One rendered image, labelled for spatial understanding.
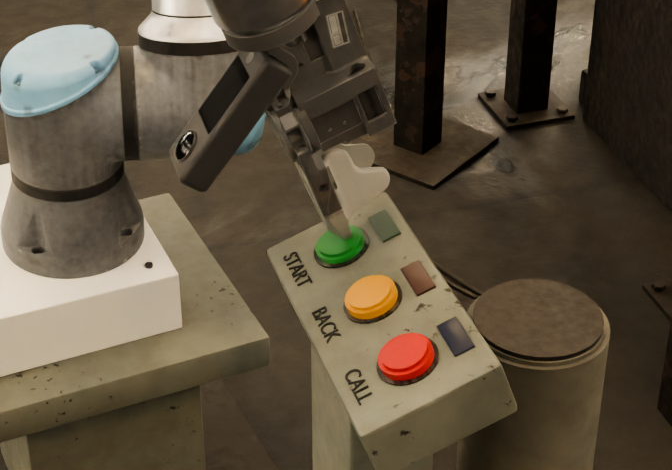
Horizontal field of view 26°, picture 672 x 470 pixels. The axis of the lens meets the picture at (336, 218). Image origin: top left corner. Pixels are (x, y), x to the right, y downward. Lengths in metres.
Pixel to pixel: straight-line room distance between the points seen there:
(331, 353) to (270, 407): 0.86
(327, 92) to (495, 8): 1.96
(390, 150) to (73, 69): 1.10
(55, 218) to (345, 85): 0.54
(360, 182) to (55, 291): 0.51
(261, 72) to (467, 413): 0.28
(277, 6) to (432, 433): 0.31
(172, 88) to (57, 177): 0.15
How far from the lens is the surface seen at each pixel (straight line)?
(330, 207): 1.09
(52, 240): 1.51
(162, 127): 1.45
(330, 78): 1.04
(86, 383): 1.51
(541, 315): 1.22
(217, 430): 1.86
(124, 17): 2.95
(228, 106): 1.04
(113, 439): 1.64
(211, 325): 1.57
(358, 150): 1.13
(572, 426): 1.23
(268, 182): 2.38
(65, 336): 1.52
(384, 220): 1.15
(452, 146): 2.47
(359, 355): 1.06
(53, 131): 1.45
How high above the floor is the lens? 1.25
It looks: 33 degrees down
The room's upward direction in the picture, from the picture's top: straight up
